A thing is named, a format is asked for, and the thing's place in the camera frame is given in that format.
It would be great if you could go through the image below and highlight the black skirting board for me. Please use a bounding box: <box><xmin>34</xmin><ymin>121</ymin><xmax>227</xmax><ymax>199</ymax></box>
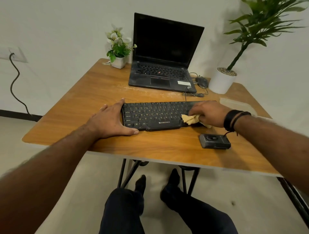
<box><xmin>0</xmin><ymin>109</ymin><xmax>43</xmax><ymax>122</ymax></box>

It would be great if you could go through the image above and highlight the person's right forearm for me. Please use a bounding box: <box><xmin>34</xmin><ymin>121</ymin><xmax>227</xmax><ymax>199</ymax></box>
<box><xmin>234</xmin><ymin>115</ymin><xmax>309</xmax><ymax>196</ymax></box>

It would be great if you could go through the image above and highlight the small black brush tool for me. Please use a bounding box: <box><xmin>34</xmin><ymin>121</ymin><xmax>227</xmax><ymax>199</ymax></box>
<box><xmin>199</xmin><ymin>134</ymin><xmax>231</xmax><ymax>150</ymax></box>

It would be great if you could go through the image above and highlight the tall green plant white pot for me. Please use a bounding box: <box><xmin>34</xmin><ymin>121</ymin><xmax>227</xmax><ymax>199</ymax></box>
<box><xmin>208</xmin><ymin>0</ymin><xmax>309</xmax><ymax>95</ymax></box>

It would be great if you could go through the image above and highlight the person's left forearm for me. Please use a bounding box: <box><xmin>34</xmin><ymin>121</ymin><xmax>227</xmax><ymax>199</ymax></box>
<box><xmin>0</xmin><ymin>125</ymin><xmax>99</xmax><ymax>234</ymax></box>

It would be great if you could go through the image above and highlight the person's leg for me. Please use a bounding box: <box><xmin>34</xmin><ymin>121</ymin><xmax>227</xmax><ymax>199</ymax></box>
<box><xmin>98</xmin><ymin>174</ymin><xmax>147</xmax><ymax>234</ymax></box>
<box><xmin>160</xmin><ymin>168</ymin><xmax>239</xmax><ymax>234</ymax></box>

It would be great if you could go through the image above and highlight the black laptop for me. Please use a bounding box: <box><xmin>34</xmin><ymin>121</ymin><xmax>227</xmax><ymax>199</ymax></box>
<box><xmin>128</xmin><ymin>12</ymin><xmax>205</xmax><ymax>94</ymax></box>

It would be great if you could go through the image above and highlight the white wall socket panel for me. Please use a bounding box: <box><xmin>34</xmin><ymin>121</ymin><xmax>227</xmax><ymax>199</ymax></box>
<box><xmin>0</xmin><ymin>46</ymin><xmax>28</xmax><ymax>64</ymax></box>

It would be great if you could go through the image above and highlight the black power cable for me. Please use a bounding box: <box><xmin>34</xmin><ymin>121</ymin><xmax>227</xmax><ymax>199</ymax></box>
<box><xmin>9</xmin><ymin>53</ymin><xmax>32</xmax><ymax>116</ymax></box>

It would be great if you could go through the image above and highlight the yellow cleaning cloth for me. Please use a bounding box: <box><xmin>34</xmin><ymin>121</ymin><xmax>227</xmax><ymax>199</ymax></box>
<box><xmin>181</xmin><ymin>114</ymin><xmax>213</xmax><ymax>129</ymax></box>

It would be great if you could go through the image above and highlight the person's right hand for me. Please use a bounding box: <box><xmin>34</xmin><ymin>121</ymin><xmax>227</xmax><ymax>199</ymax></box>
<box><xmin>188</xmin><ymin>100</ymin><xmax>233</xmax><ymax>128</ymax></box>

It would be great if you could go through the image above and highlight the black mouse cable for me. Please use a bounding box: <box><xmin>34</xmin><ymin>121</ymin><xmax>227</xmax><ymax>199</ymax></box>
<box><xmin>189</xmin><ymin>72</ymin><xmax>209</xmax><ymax>95</ymax></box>

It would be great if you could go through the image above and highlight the person's left leg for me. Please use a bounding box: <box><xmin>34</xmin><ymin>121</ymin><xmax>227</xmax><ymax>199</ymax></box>
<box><xmin>98</xmin><ymin>174</ymin><xmax>147</xmax><ymax>234</ymax></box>

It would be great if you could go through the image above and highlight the black window frame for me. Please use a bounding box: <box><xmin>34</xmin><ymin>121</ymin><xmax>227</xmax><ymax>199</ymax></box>
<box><xmin>277</xmin><ymin>177</ymin><xmax>309</xmax><ymax>222</ymax></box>

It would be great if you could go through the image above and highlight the black wristband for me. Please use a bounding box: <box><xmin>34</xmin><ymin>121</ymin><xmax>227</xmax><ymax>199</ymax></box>
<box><xmin>223</xmin><ymin>110</ymin><xmax>252</xmax><ymax>137</ymax></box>

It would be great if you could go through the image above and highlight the person's right leg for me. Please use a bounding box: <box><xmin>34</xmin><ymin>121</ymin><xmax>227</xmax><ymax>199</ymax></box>
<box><xmin>160</xmin><ymin>168</ymin><xmax>239</xmax><ymax>234</ymax></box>

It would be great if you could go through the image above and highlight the black metal table frame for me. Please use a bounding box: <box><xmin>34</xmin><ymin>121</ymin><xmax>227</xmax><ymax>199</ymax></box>
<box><xmin>117</xmin><ymin>158</ymin><xmax>201</xmax><ymax>196</ymax></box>

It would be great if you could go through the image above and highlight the small white flower pot plant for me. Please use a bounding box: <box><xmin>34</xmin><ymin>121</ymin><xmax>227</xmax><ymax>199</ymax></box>
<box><xmin>105</xmin><ymin>23</ymin><xmax>137</xmax><ymax>70</ymax></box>

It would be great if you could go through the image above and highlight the person's left hand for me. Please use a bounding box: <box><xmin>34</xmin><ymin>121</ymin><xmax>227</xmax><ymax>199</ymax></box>
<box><xmin>84</xmin><ymin>98</ymin><xmax>140</xmax><ymax>140</ymax></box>

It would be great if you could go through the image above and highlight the clear plastic container lid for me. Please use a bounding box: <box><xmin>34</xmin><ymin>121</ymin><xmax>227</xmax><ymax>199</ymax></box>
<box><xmin>219</xmin><ymin>97</ymin><xmax>258</xmax><ymax>116</ymax></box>

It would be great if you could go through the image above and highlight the black keyboard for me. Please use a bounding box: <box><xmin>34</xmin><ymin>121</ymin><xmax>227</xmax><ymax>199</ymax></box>
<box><xmin>120</xmin><ymin>101</ymin><xmax>206</xmax><ymax>132</ymax></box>

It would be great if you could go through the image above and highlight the black computer mouse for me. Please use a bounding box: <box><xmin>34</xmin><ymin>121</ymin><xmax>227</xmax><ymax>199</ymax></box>
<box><xmin>195</xmin><ymin>76</ymin><xmax>209</xmax><ymax>89</ymax></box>

